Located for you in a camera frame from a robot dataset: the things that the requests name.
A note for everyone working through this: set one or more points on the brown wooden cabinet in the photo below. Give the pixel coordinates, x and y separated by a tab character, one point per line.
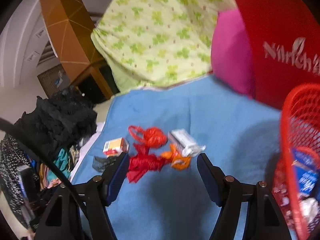
69	27

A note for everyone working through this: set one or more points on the white tissue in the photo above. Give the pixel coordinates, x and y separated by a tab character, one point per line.
309	208

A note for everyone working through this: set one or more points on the red plastic mesh basket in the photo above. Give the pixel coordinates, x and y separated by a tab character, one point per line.
296	177

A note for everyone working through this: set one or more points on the blue white tissue pack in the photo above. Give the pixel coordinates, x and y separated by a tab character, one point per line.
305	168

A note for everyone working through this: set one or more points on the black white dotted garment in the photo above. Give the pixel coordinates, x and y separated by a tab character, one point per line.
12	157

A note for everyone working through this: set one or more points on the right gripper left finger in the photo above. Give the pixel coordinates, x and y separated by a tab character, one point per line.
114	177

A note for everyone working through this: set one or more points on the red Nilrich paper bag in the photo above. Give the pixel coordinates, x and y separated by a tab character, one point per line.
284	38

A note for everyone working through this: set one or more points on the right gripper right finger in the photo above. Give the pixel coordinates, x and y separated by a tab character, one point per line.
213	179

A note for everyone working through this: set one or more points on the black fluffy garment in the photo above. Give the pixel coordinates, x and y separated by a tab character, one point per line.
59	121

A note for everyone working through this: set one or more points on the magenta pillow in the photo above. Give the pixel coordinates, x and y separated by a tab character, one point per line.
231	54

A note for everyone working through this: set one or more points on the orange white medicine box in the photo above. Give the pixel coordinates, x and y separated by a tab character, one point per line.
115	147

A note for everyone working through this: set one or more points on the blue towel blanket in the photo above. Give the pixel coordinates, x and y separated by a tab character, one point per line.
239	135

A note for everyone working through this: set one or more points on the red knotted plastic bag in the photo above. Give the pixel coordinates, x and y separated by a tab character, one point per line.
152	137

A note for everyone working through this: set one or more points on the black plastic bag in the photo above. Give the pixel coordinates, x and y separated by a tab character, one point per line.
101	164

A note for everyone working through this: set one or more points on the green clover pattern quilt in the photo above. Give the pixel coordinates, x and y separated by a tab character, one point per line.
157	43

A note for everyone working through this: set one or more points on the pile of colourful clothes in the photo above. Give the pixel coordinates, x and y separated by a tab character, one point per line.
65	162

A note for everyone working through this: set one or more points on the orange plastic wrapper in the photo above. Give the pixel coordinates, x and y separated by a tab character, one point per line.
175	159

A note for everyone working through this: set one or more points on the silver foil wrapper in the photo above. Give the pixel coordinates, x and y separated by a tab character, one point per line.
185	144

